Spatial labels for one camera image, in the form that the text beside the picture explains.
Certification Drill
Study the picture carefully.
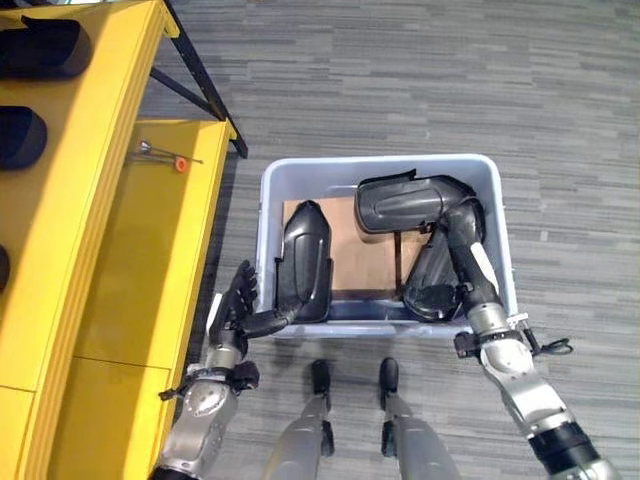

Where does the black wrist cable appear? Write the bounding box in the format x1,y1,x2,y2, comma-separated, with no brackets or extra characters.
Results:
519,319,574,357

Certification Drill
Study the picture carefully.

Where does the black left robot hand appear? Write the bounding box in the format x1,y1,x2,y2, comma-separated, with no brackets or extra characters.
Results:
209,259,302,347

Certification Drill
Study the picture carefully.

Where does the thin tool with orange cap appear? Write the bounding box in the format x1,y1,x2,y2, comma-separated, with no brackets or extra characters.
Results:
130,140,204,174

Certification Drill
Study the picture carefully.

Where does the silver left robot leg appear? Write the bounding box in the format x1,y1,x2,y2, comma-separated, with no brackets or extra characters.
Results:
263,359,336,480

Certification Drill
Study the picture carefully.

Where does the large black sole-shaped part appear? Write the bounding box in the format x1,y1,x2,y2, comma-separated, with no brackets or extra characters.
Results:
354,168,484,247

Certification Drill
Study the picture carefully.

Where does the pale grey plastic box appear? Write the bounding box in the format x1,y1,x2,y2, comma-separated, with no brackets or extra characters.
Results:
254,153,520,340

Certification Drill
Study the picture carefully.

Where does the yellow metal shelf unit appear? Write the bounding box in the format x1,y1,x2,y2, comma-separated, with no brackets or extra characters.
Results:
0,0,239,480

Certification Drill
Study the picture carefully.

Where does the silver right robot leg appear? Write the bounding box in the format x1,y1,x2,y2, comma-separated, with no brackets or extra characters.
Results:
377,356,462,480

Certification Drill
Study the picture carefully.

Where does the silver robot leg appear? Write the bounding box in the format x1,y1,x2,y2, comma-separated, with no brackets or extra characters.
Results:
263,359,336,480
377,356,462,480

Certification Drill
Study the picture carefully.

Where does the brown cardboard sheet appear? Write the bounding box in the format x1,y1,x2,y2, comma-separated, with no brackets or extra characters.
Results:
281,196,432,297

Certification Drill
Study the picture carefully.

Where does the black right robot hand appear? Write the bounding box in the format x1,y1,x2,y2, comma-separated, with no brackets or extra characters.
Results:
441,197,503,312

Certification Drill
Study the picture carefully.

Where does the black shelf frame brace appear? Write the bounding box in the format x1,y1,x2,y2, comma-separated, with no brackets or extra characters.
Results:
149,0,250,159

